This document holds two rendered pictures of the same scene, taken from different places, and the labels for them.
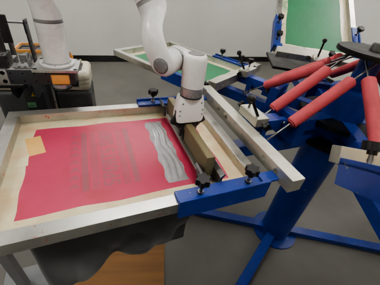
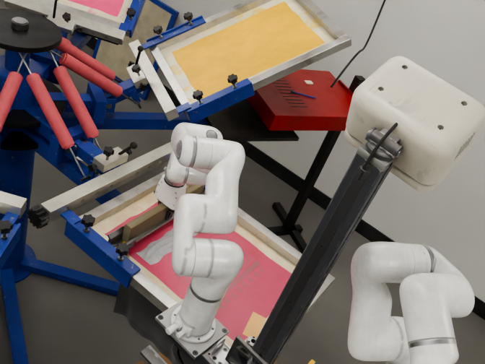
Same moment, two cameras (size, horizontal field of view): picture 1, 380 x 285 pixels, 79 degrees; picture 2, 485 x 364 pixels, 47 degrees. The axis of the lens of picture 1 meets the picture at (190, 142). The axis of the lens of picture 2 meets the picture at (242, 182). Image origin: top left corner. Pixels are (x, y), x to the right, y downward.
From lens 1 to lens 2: 2.21 m
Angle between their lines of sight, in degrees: 95
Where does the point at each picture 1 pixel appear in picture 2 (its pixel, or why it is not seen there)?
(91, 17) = not seen: outside the picture
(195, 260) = (97, 339)
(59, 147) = (241, 306)
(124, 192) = (242, 241)
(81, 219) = (280, 242)
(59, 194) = (272, 273)
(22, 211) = not seen: hidden behind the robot
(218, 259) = (82, 315)
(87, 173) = (247, 270)
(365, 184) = (213, 108)
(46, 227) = (296, 253)
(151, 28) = not seen: hidden behind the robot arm
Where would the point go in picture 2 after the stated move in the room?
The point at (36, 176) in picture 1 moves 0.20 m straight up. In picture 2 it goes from (273, 297) to (294, 258)
